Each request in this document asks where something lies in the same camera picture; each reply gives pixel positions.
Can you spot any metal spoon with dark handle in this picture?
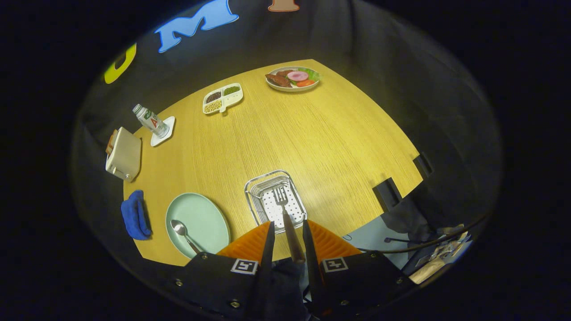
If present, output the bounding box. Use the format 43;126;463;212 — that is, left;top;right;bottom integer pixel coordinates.
170;219;202;255

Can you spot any white toaster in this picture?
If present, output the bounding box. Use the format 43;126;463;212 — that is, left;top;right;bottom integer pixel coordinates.
105;127;142;182

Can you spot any brown meat piece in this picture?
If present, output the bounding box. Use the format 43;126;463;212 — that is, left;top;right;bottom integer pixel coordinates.
266;70;293;87

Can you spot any person's dark clothing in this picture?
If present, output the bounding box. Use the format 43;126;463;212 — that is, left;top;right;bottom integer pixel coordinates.
270;259;309;321

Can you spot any small plastic drink bottle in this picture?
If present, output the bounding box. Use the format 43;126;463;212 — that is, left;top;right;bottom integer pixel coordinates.
132;104;170;138

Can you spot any white divided dish with beans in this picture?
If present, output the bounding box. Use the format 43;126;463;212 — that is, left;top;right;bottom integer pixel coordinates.
203;83;244;115

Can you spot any white food plate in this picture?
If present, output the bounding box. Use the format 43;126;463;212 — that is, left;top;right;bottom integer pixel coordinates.
265;66;322;92

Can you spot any black cable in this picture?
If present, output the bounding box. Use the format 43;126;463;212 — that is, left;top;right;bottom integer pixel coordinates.
343;210;496;255

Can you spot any black backdrop cloth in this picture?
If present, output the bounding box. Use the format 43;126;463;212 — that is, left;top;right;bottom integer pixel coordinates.
71;0;505;295

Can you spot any white square coaster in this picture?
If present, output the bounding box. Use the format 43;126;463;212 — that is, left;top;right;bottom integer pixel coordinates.
150;116;176;147

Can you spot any metal fork with dark handle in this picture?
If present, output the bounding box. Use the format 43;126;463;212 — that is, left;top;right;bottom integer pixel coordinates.
272;185;306;263

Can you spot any pale green plate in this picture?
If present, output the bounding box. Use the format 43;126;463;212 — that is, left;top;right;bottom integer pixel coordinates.
166;192;231;259

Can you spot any blue folded cloth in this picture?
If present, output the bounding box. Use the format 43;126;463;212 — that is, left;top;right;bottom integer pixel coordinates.
120;190;152;240

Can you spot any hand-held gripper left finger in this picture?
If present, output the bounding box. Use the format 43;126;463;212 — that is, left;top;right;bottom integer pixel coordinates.
172;221;276;321

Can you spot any metal wire drain basket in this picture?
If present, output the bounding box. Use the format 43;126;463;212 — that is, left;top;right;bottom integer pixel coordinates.
244;169;308;235

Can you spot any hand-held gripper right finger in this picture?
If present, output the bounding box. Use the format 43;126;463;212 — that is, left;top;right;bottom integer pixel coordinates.
302;219;415;321

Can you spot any black table clamp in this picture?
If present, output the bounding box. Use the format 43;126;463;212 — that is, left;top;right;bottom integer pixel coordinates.
372;177;404;212
413;152;434;179

